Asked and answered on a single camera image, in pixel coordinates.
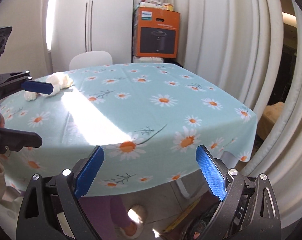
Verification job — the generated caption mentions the purple pants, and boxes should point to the purple pants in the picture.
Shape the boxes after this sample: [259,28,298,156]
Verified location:
[79,195,132,233]

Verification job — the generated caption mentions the beige cushion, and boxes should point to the beige cushion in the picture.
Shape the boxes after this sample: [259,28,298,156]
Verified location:
[257,101,285,140]

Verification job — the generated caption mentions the white wardrobe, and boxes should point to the white wardrobe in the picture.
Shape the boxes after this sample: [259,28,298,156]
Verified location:
[47,0,136,64]

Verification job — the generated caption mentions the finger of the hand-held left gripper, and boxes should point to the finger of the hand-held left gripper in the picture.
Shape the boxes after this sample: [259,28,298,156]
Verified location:
[0,70,54,100]
[0,127,43,152]

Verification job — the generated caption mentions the pile of packets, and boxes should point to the pile of packets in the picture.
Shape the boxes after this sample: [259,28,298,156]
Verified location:
[139,0,175,12]

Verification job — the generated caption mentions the white storage box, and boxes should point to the white storage box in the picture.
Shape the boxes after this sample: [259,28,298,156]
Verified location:
[134,56,164,64]

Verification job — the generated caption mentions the small white tissue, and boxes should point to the small white tissue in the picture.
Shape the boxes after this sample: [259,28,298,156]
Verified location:
[24,91,42,102]

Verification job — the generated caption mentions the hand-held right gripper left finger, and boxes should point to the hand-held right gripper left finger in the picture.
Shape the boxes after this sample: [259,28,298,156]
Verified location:
[16,145,105,240]

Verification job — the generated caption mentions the white curtain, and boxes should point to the white curtain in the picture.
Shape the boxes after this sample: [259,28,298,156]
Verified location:
[134,0,302,205]

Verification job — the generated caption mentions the orange appliance box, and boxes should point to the orange appliance box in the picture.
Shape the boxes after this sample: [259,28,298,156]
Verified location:
[134,7,181,58]

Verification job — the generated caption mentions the large white tissue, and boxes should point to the large white tissue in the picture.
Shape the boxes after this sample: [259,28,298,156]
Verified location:
[46,72,74,96]

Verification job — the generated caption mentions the daisy print tablecloth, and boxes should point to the daisy print tablecloth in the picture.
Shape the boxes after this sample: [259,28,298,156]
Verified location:
[0,63,258,197]

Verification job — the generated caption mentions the white chair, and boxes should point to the white chair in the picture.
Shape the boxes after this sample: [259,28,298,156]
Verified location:
[69,51,113,71]

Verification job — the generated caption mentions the fluffy white slipper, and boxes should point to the fluffy white slipper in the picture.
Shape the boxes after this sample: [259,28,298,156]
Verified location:
[114,221,144,240]
[127,204,147,224]

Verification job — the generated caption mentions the yellow cardboard box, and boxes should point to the yellow cardboard box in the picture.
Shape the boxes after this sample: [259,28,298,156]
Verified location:
[162,197,206,233]

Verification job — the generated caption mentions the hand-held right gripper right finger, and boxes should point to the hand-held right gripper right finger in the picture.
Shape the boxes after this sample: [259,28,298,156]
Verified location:
[195,144,282,240]

